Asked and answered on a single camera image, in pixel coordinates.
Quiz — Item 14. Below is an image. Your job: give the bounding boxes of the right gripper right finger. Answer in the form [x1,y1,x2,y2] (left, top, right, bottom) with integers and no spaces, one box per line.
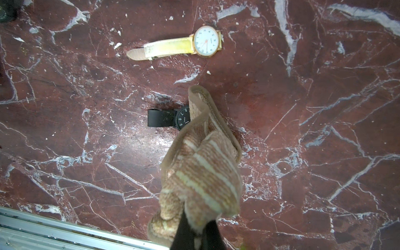
[201,220,226,250]

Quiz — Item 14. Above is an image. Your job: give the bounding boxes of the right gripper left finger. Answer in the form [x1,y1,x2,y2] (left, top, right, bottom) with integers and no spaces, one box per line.
[170,211,195,250]

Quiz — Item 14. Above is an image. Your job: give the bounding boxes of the beige striped cloth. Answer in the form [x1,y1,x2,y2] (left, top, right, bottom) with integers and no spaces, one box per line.
[147,85,243,250]

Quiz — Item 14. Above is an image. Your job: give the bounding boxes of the small olive watch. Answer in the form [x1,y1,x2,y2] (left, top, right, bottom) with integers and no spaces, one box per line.
[147,105,191,131]

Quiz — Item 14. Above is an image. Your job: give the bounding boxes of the cream strap watch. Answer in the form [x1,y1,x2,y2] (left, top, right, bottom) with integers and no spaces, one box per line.
[127,26,223,61]

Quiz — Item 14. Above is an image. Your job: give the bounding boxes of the aluminium front rail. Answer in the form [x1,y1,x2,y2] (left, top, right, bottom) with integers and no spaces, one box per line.
[1,207,167,250]

